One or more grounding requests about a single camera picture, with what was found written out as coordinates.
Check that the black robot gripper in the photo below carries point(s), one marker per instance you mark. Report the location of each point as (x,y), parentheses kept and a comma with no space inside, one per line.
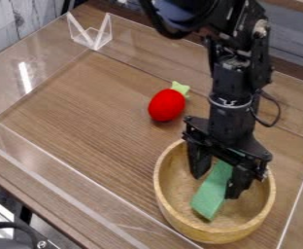
(226,137)

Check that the green rectangular block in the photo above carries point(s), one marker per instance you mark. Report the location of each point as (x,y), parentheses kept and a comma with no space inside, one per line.
(211,196)

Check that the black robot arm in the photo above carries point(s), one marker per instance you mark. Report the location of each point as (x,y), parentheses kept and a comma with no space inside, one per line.
(235,31)

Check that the brown wooden bowl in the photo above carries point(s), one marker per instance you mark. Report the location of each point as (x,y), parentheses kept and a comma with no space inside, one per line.
(240,217)

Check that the red plush strawberry toy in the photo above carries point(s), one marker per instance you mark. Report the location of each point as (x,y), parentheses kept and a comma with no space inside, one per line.
(168,102)

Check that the clear acrylic tray enclosure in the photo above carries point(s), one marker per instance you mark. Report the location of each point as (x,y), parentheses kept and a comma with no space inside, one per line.
(80,146)

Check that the clear acrylic corner bracket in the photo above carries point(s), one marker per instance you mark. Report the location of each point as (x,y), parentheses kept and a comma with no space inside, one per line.
(91,37)

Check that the black metal table frame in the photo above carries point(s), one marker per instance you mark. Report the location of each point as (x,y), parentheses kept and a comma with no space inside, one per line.
(24,236)

